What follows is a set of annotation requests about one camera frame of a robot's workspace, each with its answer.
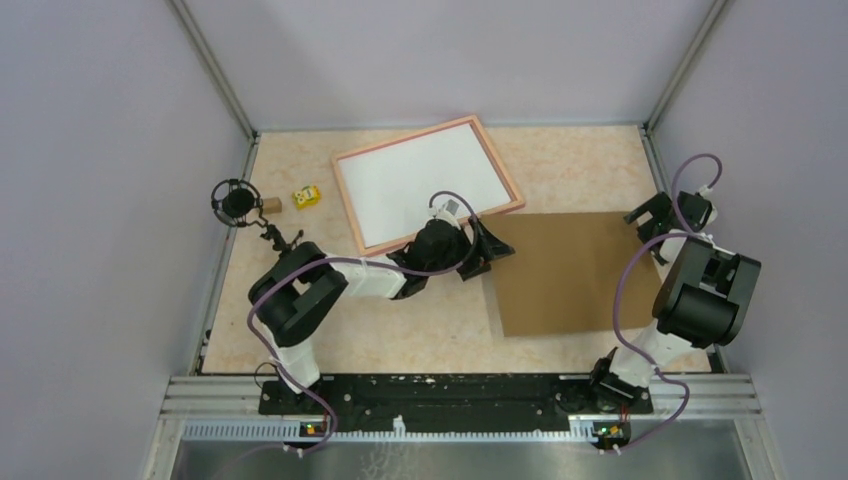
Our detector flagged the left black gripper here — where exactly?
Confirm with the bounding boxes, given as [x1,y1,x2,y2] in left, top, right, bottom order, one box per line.
[426,215,515,281]

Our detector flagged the pink wooden picture frame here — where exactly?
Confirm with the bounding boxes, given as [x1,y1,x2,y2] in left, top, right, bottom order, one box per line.
[331,115,527,259]

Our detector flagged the brown cardboard backing board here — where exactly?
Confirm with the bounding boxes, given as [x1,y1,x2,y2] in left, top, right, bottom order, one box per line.
[482,212,642,337]

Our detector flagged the blue mountain landscape photo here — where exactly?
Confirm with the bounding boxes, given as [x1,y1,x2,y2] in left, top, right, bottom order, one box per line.
[337,123,515,249]

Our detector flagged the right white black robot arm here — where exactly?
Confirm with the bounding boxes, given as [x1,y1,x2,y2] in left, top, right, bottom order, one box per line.
[586,192,762,412]

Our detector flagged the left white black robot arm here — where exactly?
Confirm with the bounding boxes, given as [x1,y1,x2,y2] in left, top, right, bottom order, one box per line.
[248,217,516,414]

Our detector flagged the yellow toy cube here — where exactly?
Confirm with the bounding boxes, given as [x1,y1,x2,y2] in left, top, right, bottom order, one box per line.
[291,185,322,210]

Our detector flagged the small wooden block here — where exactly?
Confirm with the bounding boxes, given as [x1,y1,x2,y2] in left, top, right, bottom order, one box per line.
[262,197,283,215]

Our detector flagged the black microphone on tripod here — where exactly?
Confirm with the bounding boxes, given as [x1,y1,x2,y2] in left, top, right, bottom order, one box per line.
[210,178,304,254]

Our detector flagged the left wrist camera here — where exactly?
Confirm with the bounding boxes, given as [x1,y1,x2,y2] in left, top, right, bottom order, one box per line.
[429,198,460,226]

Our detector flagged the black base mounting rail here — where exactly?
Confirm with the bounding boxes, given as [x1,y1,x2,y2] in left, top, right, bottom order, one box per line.
[258,373,654,433]

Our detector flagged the white cable duct strip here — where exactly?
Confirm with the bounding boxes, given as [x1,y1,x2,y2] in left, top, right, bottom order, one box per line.
[181,417,596,444]

